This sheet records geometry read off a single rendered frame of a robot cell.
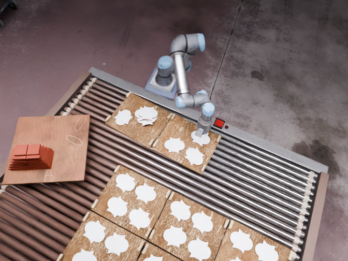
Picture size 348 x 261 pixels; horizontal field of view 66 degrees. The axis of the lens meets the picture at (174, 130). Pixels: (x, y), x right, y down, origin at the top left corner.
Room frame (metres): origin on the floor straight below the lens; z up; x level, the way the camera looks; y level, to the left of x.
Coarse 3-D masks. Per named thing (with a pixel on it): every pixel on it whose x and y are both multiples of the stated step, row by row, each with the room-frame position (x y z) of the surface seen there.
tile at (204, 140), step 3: (195, 132) 1.02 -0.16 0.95; (192, 135) 0.99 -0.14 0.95; (195, 135) 0.99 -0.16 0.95; (204, 135) 1.00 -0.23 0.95; (207, 135) 1.00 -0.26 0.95; (192, 138) 0.96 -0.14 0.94; (195, 138) 0.96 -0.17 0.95; (198, 138) 0.97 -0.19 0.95; (201, 138) 0.97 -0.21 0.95; (204, 138) 0.97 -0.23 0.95; (207, 138) 0.97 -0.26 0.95; (195, 141) 0.94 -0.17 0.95; (198, 141) 0.94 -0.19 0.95; (201, 141) 0.94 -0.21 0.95; (204, 141) 0.94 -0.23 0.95; (207, 141) 0.95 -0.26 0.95; (201, 144) 0.92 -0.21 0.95; (204, 144) 0.92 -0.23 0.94
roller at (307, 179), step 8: (96, 88) 1.37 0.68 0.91; (104, 88) 1.37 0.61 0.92; (112, 96) 1.31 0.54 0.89; (120, 96) 1.30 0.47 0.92; (224, 144) 0.96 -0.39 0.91; (232, 144) 0.96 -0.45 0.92; (240, 152) 0.91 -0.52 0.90; (248, 152) 0.90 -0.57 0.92; (264, 160) 0.85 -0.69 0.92; (280, 168) 0.80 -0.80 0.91; (288, 168) 0.81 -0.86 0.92; (296, 176) 0.75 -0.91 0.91; (304, 176) 0.76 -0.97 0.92; (312, 184) 0.71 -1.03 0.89
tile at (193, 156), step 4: (188, 148) 0.88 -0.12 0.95; (192, 148) 0.88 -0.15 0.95; (188, 152) 0.84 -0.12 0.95; (192, 152) 0.85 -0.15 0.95; (196, 152) 0.85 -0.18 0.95; (188, 156) 0.81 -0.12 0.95; (192, 156) 0.81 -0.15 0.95; (196, 156) 0.82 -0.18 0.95; (200, 156) 0.82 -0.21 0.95; (188, 160) 0.78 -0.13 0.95; (192, 160) 0.78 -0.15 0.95; (196, 160) 0.79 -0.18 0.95; (200, 160) 0.79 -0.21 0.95; (192, 164) 0.76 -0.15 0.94; (196, 164) 0.76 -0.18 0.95; (200, 164) 0.76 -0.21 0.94
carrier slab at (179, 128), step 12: (180, 120) 1.12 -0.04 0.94; (168, 132) 1.00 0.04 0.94; (180, 132) 1.01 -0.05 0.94; (192, 132) 1.02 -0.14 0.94; (192, 144) 0.92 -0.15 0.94; (216, 144) 0.93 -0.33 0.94; (168, 156) 0.80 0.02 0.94; (180, 156) 0.81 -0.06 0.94; (204, 156) 0.83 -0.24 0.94; (192, 168) 0.73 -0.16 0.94
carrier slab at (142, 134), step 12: (132, 96) 1.30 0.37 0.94; (120, 108) 1.18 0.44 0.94; (132, 108) 1.19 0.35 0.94; (156, 108) 1.21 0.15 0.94; (132, 120) 1.08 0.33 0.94; (156, 120) 1.10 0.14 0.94; (168, 120) 1.11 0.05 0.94; (120, 132) 0.97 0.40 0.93; (132, 132) 0.97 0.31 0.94; (144, 132) 0.98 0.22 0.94; (156, 132) 0.99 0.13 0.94; (144, 144) 0.88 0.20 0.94
